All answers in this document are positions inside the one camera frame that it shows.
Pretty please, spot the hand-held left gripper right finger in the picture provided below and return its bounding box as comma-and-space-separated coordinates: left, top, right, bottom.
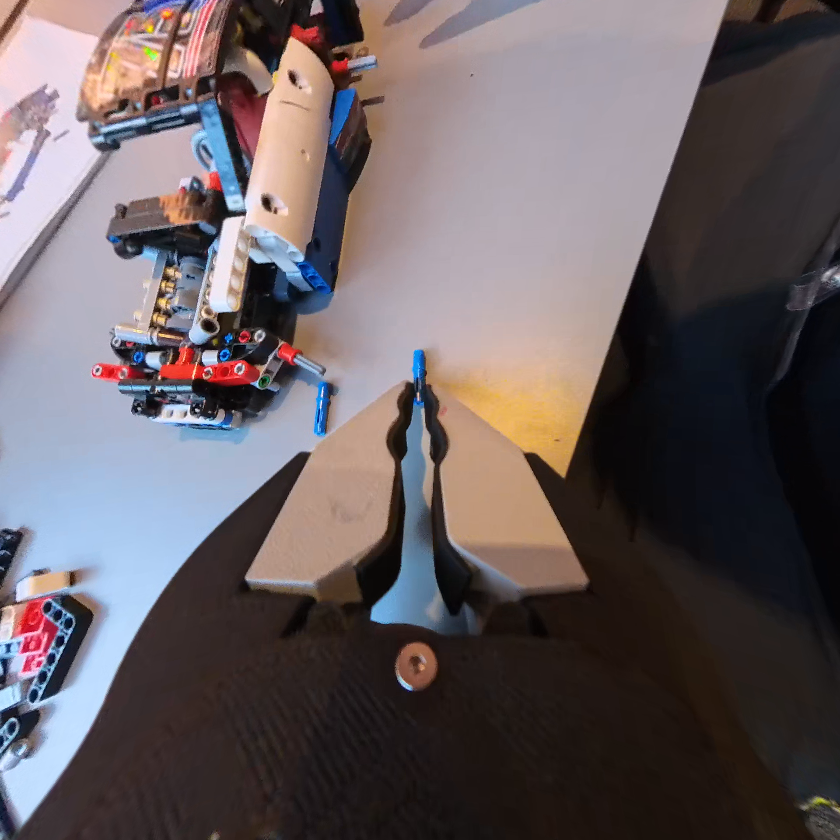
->
425, 386, 589, 634

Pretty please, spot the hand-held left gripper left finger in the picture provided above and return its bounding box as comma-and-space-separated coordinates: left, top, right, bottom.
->
246, 382, 414, 601

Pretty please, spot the pile of toy bricks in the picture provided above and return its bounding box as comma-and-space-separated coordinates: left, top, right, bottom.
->
0, 525, 96, 775

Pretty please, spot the toy brick car model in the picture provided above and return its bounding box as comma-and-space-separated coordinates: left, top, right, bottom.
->
75, 0, 382, 431

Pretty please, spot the grey desk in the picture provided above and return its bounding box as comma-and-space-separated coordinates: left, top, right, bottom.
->
0, 0, 729, 821

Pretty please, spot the open instruction booklet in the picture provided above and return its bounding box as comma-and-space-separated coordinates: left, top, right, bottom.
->
0, 13, 109, 303

